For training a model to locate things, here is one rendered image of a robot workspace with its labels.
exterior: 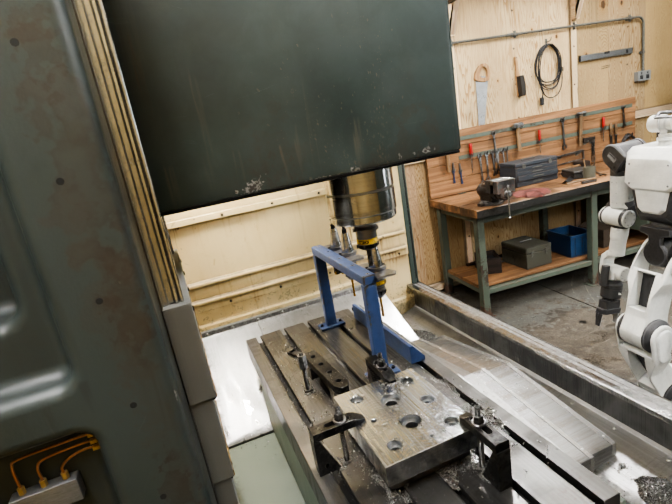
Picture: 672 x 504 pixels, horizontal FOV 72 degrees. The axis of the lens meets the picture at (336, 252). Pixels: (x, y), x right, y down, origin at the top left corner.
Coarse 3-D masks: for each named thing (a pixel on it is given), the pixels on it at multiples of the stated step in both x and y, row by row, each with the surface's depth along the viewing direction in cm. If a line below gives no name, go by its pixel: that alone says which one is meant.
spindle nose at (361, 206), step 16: (352, 176) 98; (368, 176) 99; (384, 176) 101; (336, 192) 101; (352, 192) 99; (368, 192) 100; (384, 192) 101; (336, 208) 103; (352, 208) 101; (368, 208) 100; (384, 208) 102; (336, 224) 105; (352, 224) 102; (368, 224) 102
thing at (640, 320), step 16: (640, 256) 193; (640, 272) 191; (640, 288) 193; (656, 288) 182; (640, 304) 194; (656, 304) 185; (624, 320) 195; (640, 320) 188; (656, 320) 186; (624, 336) 195; (640, 336) 187
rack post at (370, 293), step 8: (368, 288) 131; (376, 288) 132; (368, 296) 132; (376, 296) 133; (368, 304) 132; (376, 304) 133; (368, 312) 133; (376, 312) 134; (368, 320) 134; (376, 320) 134; (368, 328) 136; (376, 328) 135; (376, 336) 135; (384, 336) 136; (376, 344) 136; (384, 344) 137; (376, 352) 136; (384, 352) 137; (392, 368) 141
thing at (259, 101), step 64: (128, 0) 73; (192, 0) 76; (256, 0) 80; (320, 0) 84; (384, 0) 88; (128, 64) 75; (192, 64) 78; (256, 64) 82; (320, 64) 86; (384, 64) 90; (448, 64) 95; (192, 128) 80; (256, 128) 84; (320, 128) 88; (384, 128) 93; (448, 128) 98; (192, 192) 82; (256, 192) 87
